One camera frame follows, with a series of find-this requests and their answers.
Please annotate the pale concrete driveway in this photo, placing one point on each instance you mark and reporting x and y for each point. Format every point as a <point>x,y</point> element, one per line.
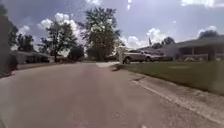
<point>106,63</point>

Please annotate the silver car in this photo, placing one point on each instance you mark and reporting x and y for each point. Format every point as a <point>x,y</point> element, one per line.
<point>138,56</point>

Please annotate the tall leafy tree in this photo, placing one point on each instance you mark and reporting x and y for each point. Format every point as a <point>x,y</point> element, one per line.
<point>100,33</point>

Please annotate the dark round bush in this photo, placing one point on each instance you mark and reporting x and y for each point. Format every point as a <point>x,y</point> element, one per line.
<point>76,53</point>

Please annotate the grey asphalt road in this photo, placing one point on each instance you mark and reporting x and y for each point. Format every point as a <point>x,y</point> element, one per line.
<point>73,96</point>

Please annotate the broad tree with thin trunk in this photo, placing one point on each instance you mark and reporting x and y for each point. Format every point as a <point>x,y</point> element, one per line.
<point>60,36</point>

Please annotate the grass lawn beside kerb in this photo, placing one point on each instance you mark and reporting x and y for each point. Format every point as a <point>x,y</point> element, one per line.
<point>186,73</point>

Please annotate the grass verge by houses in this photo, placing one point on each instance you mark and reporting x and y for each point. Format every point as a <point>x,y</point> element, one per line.
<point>31,66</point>

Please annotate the low pale house with trees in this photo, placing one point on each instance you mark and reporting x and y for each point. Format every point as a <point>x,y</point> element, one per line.
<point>31,57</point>

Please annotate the pale concrete kerb strip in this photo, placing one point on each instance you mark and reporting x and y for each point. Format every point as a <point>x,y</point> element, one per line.
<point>186,100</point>

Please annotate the grey house with porch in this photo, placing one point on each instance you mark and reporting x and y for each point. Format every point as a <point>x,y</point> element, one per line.
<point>196,48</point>

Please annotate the dark tree at roadside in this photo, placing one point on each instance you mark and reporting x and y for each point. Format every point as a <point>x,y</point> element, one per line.
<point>6,40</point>

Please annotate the white mailbox post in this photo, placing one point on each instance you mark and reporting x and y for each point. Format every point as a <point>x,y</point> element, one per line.
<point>121,55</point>

